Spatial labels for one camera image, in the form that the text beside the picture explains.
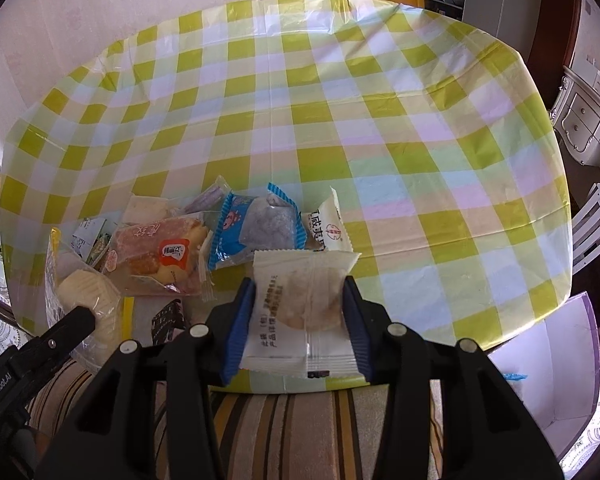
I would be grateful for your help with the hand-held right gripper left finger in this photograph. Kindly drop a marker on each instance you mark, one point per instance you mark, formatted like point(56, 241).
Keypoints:
point(237, 335)

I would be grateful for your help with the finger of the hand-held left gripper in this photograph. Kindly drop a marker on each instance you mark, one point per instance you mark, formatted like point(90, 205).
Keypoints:
point(72, 325)

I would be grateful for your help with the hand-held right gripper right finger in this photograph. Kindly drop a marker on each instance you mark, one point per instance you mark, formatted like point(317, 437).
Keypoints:
point(356, 330)

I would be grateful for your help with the clear bag with round cake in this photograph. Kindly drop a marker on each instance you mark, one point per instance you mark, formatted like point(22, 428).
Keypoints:
point(87, 287)

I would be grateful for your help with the white round cracker packet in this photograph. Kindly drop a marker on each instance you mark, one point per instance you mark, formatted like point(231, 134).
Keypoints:
point(300, 300)

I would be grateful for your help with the green leafy snack packet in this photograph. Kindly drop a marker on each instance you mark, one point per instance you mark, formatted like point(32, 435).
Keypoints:
point(100, 251)

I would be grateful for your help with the white and green snack packet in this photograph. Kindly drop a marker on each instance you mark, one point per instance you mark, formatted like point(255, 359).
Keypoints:
point(87, 231)

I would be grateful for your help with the black snack packet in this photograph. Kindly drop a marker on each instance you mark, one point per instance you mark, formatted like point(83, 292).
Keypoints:
point(167, 320)

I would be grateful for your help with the blue packet with grey cake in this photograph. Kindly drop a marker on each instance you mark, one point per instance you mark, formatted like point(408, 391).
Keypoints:
point(245, 240)

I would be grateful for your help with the white packet with red print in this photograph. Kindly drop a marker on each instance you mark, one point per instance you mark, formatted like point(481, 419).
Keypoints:
point(325, 230)

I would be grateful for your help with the clear orange pastry packet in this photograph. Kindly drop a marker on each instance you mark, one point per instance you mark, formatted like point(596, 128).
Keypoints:
point(155, 255)

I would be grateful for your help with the clear beige pastry packet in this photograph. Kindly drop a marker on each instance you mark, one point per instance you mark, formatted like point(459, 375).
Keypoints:
point(145, 207)

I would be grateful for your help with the purple snack packet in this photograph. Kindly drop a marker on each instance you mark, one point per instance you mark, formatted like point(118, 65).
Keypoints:
point(207, 197)

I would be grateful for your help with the small blue jagged wrapper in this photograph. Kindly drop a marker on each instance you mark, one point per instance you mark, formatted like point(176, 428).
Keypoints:
point(515, 376)

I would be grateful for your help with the white box with purple rim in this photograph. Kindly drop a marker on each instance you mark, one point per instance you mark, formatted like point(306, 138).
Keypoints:
point(545, 355)

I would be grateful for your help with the green checked plastic tablecloth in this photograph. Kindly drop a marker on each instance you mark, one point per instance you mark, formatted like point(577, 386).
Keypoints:
point(330, 110)

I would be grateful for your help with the white ornate dresser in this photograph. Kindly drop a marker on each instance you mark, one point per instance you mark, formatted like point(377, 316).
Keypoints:
point(580, 120)

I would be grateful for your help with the brown wooden door frame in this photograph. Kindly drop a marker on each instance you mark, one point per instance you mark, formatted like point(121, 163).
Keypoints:
point(555, 25)

